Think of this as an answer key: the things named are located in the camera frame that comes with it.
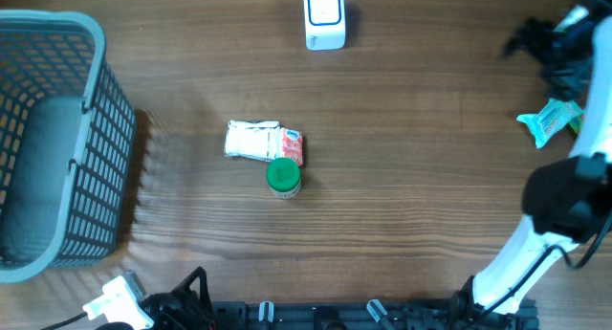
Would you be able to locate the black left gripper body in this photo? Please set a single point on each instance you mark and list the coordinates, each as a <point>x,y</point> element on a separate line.
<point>168,318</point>

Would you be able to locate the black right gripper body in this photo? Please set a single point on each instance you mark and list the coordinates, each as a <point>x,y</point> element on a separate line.
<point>574,54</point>

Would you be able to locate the mint green wipes pack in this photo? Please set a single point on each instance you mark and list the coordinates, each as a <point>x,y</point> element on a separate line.
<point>553,117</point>

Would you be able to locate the green lid jar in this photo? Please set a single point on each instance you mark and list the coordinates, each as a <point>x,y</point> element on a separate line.
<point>283,177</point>

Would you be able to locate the white pouch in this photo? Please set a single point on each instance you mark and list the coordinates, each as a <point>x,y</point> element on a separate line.
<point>258,140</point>

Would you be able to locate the red white small carton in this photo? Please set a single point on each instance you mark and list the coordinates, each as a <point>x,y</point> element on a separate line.
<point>290,145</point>

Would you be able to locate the Haribo gummy worms bag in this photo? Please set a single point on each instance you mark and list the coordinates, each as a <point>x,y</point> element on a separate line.
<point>576,124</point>

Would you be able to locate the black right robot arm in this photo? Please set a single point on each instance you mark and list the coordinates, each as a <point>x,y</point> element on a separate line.
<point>566,205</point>

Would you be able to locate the white barcode scanner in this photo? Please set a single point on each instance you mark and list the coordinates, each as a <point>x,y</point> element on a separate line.
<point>325,27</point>

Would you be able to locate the grey plastic mesh basket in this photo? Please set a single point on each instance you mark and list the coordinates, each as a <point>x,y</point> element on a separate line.
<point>67,137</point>

